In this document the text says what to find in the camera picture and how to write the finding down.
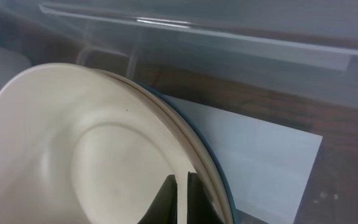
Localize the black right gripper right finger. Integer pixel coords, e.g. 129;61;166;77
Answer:
187;172;223;224

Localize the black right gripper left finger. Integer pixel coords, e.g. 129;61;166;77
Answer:
138;175;178;224

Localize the beige plate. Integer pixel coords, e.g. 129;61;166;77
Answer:
0;62;226;224
99;70;234;224

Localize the blue plate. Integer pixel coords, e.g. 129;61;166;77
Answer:
135;82;239;224

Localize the white label in bin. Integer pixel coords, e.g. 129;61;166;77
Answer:
169;97;322;223

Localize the clear plastic storage bin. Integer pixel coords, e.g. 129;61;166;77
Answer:
0;0;358;223

